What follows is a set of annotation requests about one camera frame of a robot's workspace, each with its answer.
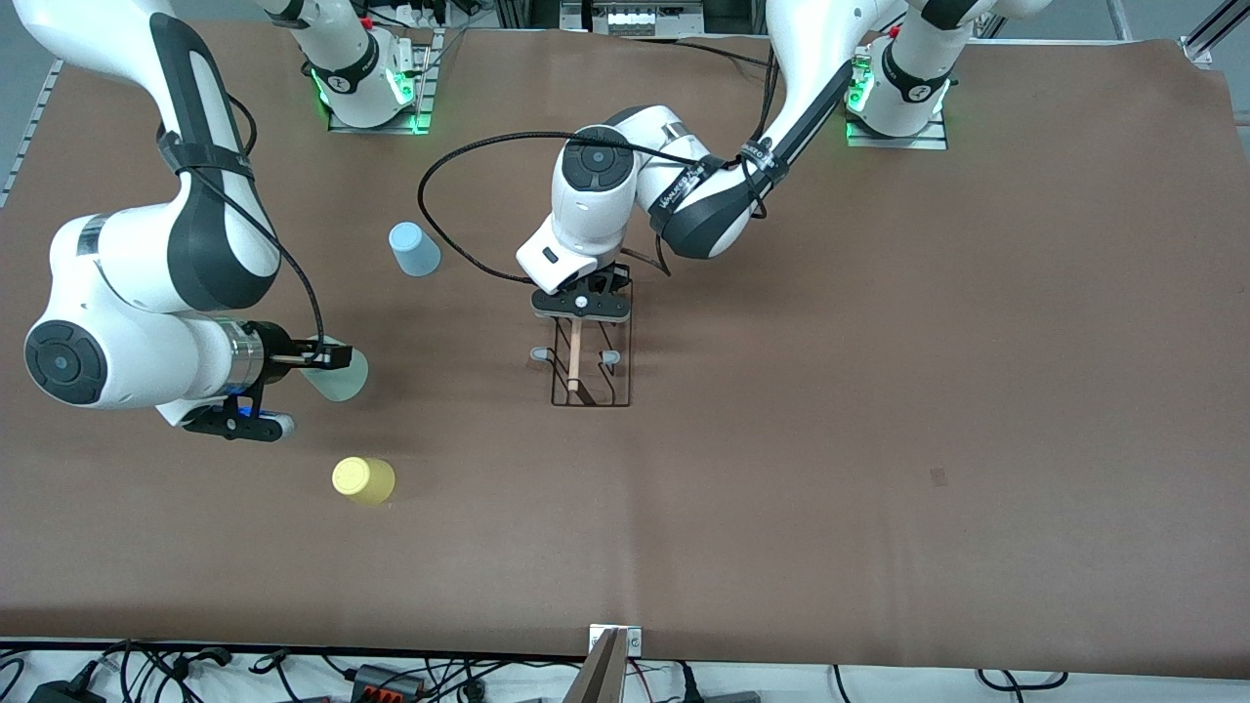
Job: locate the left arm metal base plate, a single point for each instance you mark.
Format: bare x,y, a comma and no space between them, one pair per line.
933,139

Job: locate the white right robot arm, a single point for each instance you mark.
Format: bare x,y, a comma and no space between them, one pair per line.
117,283

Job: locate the perforated aluminium rail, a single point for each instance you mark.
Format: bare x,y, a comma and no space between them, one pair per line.
24,127

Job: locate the aluminium corner profile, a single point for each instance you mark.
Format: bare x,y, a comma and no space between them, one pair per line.
1211,29

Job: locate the white power strip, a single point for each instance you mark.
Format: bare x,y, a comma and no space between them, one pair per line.
630,18

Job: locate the large paper table cover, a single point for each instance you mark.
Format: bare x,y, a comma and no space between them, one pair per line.
625,547

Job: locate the light blue plastic cup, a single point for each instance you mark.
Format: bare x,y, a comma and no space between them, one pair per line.
415,249

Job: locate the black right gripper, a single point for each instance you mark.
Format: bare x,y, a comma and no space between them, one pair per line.
276,348

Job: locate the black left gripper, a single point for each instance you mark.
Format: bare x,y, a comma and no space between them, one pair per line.
603,281

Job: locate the mint green plastic cup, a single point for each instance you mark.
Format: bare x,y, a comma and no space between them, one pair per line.
342,383

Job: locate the aluminium camera post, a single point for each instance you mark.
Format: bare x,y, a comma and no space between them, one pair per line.
598,679

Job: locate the black power adapter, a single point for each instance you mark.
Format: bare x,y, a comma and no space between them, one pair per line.
63,693

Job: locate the yellow plastic cup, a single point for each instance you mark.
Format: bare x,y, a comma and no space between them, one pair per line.
363,480

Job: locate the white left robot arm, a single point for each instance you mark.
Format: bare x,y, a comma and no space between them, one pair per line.
596,215

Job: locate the black orange connector box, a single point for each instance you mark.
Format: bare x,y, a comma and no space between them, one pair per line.
386,681

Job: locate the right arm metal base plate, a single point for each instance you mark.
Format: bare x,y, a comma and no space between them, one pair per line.
427,88

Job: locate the silver mounting bracket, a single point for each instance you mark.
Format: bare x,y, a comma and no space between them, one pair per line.
633,640

